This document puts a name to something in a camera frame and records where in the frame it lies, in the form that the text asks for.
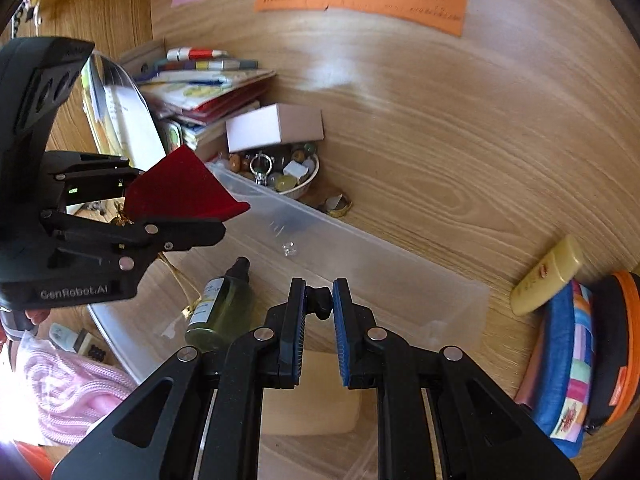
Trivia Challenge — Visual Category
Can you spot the yellow cream tube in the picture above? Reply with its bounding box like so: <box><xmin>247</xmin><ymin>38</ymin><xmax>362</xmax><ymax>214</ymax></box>
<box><xmin>509</xmin><ymin>234</ymin><xmax>585</xmax><ymax>317</ymax></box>

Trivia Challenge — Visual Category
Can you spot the clear plastic storage bin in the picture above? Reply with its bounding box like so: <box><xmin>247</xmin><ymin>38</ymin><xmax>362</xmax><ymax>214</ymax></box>
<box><xmin>87</xmin><ymin>161</ymin><xmax>492</xmax><ymax>480</ymax></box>

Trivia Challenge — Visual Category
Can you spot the white ceramic bowl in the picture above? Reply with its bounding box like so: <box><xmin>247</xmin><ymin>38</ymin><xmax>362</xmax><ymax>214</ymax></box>
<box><xmin>227</xmin><ymin>150</ymin><xmax>321</xmax><ymax>201</ymax></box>

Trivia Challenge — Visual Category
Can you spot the small black plastic piece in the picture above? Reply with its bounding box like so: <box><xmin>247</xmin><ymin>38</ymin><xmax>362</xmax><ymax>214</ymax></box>
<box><xmin>305</xmin><ymin>285</ymin><xmax>335</xmax><ymax>322</ymax></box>

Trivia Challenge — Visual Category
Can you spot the cream rectangular box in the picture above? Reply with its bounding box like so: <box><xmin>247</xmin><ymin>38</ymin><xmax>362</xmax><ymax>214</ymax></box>
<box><xmin>260</xmin><ymin>350</ymin><xmax>364</xmax><ymax>436</ymax></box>

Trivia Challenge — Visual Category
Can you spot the gold rimmed trinket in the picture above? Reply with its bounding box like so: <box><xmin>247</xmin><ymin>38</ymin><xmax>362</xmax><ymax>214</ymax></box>
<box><xmin>320</xmin><ymin>192</ymin><xmax>353</xmax><ymax>219</ymax></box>

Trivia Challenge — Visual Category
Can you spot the oval mirror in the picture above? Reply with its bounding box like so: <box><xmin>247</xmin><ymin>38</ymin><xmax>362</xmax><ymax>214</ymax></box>
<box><xmin>81</xmin><ymin>52</ymin><xmax>169</xmax><ymax>162</ymax></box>

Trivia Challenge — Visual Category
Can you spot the wooden desktop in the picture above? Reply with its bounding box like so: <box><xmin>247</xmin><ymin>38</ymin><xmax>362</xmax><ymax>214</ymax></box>
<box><xmin>0</xmin><ymin>10</ymin><xmax>640</xmax><ymax>480</ymax></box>

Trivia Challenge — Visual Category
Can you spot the green glass spray bottle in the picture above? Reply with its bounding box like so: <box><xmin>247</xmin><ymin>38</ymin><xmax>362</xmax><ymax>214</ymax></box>
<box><xmin>184</xmin><ymin>256</ymin><xmax>257</xmax><ymax>354</ymax></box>

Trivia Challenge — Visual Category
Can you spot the pink knit pouch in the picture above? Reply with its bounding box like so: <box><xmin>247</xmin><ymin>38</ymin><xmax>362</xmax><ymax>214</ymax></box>
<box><xmin>9</xmin><ymin>334</ymin><xmax>139</xmax><ymax>450</ymax></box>

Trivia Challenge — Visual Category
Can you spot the blue patchwork pencil case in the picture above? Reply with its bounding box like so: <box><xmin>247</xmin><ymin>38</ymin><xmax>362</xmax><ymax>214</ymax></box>
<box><xmin>515</xmin><ymin>280</ymin><xmax>597</xmax><ymax>459</ymax></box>

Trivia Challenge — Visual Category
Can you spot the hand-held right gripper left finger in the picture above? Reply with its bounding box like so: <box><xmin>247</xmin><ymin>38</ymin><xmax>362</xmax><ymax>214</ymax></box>
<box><xmin>52</xmin><ymin>277</ymin><xmax>307</xmax><ymax>480</ymax></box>

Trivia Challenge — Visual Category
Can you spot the black orange zip case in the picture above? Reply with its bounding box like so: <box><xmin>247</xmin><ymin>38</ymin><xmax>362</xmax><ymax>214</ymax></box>
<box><xmin>581</xmin><ymin>270</ymin><xmax>640</xmax><ymax>437</ymax></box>

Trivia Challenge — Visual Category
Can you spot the white black small device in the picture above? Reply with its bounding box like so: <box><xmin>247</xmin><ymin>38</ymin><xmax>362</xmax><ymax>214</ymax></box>
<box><xmin>49</xmin><ymin>322</ymin><xmax>109</xmax><ymax>364</ymax></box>

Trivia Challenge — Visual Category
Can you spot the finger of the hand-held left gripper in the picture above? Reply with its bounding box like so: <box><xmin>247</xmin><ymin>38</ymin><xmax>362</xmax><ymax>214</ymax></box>
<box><xmin>39</xmin><ymin>209</ymin><xmax>227</xmax><ymax>272</ymax></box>
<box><xmin>42</xmin><ymin>151</ymin><xmax>147</xmax><ymax>197</ymax></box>

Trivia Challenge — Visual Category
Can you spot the red white marker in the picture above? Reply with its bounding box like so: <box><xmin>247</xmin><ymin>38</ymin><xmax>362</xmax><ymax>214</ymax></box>
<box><xmin>166</xmin><ymin>47</ymin><xmax>229</xmax><ymax>62</ymax></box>

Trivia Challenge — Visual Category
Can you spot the red velvet pouch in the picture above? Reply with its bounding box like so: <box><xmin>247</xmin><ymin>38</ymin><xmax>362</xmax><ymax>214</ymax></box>
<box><xmin>122</xmin><ymin>145</ymin><xmax>252</xmax><ymax>224</ymax></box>

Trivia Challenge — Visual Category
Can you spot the stack of books and notebooks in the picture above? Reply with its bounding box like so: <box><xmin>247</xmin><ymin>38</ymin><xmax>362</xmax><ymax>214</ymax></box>
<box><xmin>119</xmin><ymin>37</ymin><xmax>279</xmax><ymax>162</ymax></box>

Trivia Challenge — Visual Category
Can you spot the colourful index tab strip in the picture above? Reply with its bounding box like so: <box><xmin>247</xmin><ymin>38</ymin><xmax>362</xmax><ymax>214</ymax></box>
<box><xmin>154</xmin><ymin>58</ymin><xmax>260</xmax><ymax>74</ymax></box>

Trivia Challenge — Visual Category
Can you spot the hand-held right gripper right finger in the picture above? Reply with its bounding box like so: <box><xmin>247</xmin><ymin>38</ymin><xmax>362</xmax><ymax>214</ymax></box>
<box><xmin>332</xmin><ymin>277</ymin><xmax>581</xmax><ymax>480</ymax></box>

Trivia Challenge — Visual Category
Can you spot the white cardboard box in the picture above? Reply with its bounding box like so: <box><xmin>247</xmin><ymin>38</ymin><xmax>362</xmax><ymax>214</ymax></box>
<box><xmin>224</xmin><ymin>103</ymin><xmax>325</xmax><ymax>154</ymax></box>

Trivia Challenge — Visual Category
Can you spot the silver ring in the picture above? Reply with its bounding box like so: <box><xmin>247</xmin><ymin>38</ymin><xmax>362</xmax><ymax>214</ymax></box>
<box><xmin>249</xmin><ymin>152</ymin><xmax>273</xmax><ymax>184</ymax></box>

